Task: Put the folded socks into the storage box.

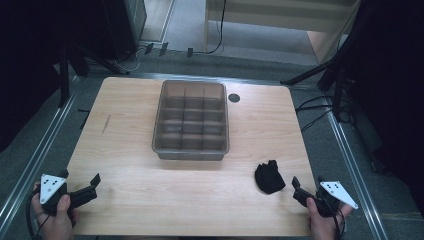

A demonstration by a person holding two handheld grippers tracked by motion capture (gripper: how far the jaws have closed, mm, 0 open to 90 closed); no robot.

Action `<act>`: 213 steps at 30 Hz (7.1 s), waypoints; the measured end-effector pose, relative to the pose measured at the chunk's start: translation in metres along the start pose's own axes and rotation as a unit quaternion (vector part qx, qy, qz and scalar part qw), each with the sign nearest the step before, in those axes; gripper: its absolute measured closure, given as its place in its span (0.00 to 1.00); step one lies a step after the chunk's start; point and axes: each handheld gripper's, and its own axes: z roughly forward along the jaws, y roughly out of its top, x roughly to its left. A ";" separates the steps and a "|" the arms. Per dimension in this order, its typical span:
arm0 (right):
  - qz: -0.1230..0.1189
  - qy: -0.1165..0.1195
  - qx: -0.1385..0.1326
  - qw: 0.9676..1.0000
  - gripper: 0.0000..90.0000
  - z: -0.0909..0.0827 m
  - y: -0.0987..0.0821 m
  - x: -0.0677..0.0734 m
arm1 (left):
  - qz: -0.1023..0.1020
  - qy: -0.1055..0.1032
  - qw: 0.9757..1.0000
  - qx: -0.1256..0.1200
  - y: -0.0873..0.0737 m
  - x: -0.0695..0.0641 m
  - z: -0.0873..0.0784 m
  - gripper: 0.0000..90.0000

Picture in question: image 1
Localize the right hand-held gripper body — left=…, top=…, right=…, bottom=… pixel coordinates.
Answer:
left=314, top=180, right=360, bottom=219

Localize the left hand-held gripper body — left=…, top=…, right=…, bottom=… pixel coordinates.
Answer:
left=39, top=173, right=73, bottom=216

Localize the black cloth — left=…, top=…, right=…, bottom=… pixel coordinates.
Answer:
left=254, top=159, right=287, bottom=195

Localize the grey divided plastic storage box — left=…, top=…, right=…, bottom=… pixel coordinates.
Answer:
left=151, top=79, right=231, bottom=162

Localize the person's left hand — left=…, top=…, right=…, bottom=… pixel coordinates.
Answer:
left=31, top=181, right=80, bottom=240

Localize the person's right hand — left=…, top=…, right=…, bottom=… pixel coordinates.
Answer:
left=305, top=196, right=353, bottom=240

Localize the black metal stand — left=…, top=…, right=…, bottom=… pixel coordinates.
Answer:
left=279, top=0, right=384, bottom=123
left=57, top=41, right=132, bottom=108

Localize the black cabinet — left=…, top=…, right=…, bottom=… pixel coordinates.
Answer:
left=99, top=0, right=148, bottom=62

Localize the white shelf unit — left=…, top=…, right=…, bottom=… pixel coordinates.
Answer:
left=203, top=0, right=363, bottom=66

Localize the metal floor rail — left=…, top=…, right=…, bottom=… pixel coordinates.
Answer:
left=324, top=96, right=389, bottom=240
left=0, top=75, right=81, bottom=221

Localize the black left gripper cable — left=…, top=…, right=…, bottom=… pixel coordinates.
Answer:
left=25, top=187, right=51, bottom=240

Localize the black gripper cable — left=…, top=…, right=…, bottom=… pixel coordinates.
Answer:
left=25, top=187, right=51, bottom=240
left=328, top=199, right=348, bottom=240

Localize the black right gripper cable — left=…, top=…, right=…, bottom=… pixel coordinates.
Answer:
left=328, top=199, right=348, bottom=240

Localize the black floor cable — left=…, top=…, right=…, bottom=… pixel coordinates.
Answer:
left=294, top=95, right=336, bottom=133

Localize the white floor cable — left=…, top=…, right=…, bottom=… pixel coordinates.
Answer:
left=113, top=46, right=148, bottom=73

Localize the black hanging cable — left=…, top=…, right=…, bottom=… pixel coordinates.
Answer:
left=193, top=0, right=228, bottom=56

